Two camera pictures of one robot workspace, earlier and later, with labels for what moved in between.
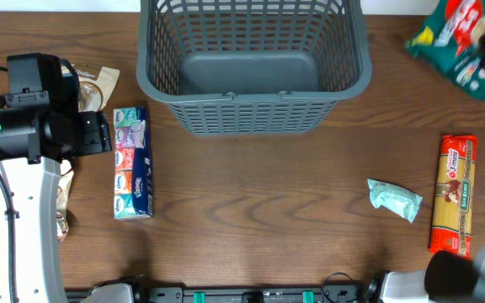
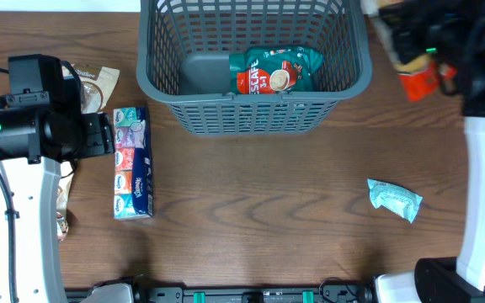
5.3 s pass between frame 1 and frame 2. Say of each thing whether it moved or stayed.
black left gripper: stayed
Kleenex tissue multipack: stayed
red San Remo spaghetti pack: moved
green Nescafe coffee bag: moved
